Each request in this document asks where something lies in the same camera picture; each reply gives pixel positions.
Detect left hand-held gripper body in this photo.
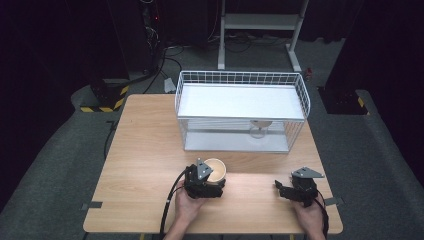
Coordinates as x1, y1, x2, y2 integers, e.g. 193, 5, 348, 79
183, 157, 217, 200

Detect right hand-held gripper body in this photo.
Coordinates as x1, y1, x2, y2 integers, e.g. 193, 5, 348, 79
290, 166, 325, 208

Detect cream ceramic mug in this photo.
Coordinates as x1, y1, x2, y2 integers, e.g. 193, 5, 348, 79
202, 157, 228, 188

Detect glass jar with white lid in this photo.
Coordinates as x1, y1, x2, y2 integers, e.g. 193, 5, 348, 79
248, 120, 273, 140

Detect white wire shelf rack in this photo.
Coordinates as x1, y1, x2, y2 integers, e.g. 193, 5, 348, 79
174, 69, 312, 155

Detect person's left hand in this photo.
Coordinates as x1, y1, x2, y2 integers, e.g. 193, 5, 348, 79
174, 180, 208, 229

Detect person's right hand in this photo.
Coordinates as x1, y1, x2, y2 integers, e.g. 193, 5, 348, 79
292, 195, 327, 240

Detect grey tape strip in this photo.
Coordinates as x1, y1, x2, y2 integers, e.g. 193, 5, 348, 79
81, 201, 104, 211
323, 196, 345, 207

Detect black base with yellow stripes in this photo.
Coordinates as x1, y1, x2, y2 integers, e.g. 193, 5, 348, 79
317, 86, 370, 116
79, 77, 130, 114

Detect grey power adapter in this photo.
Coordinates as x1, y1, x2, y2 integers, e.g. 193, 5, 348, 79
163, 77, 177, 94

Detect black equipment tower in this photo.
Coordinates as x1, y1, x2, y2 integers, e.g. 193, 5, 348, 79
139, 0, 168, 75

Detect dark curtain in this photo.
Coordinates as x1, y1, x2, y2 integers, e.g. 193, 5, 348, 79
324, 0, 424, 189
0, 0, 130, 208

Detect white metal stand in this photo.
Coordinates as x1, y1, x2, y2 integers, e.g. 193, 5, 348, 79
216, 0, 310, 73

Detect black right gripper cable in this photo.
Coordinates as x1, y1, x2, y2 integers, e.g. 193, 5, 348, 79
314, 189, 332, 240

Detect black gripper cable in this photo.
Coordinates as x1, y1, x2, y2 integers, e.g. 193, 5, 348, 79
158, 167, 192, 240
314, 189, 332, 240

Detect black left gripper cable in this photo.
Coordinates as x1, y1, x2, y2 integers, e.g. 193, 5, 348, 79
158, 167, 192, 240

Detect black cable beside table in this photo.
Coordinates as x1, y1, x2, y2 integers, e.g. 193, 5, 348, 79
103, 119, 118, 160

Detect black floor cables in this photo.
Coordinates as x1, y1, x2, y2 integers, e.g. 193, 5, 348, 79
113, 43, 185, 95

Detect cables under white stand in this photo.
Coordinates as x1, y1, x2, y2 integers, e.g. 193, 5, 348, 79
206, 30, 292, 54

